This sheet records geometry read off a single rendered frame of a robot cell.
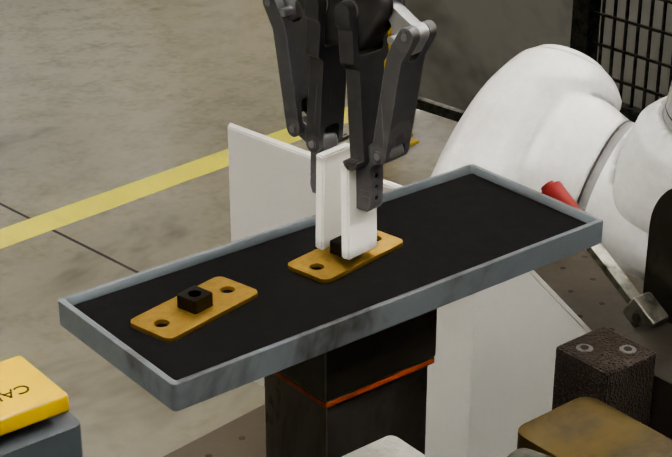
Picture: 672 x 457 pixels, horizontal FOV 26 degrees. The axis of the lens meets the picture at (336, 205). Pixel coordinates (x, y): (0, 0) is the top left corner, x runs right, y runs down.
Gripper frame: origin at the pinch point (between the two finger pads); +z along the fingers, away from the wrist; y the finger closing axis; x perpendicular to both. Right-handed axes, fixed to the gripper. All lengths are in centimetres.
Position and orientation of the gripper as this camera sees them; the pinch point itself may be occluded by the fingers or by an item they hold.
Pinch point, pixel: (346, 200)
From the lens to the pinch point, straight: 98.8
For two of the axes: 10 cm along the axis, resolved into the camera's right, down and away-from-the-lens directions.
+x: -6.7, 3.0, -6.8
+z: 0.0, 9.1, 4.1
